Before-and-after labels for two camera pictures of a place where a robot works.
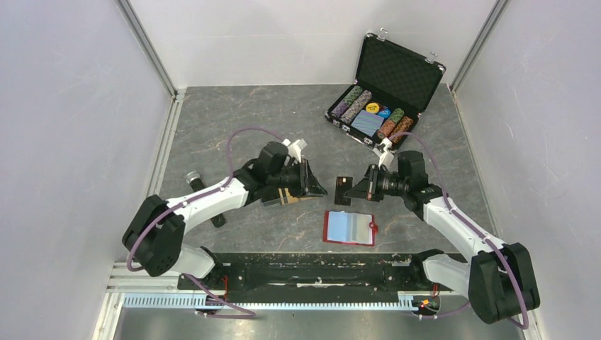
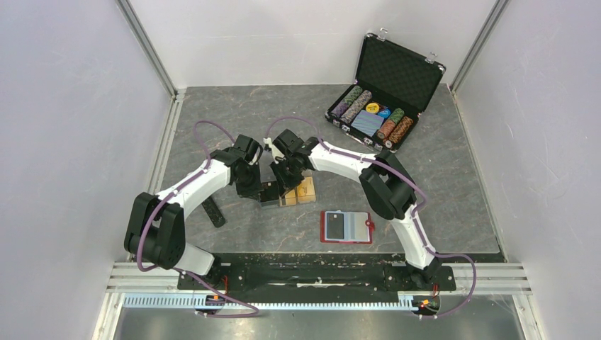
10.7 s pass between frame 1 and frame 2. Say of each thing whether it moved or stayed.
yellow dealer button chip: stayed
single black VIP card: moved
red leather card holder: stayed
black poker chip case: stayed
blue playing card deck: stayed
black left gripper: moved
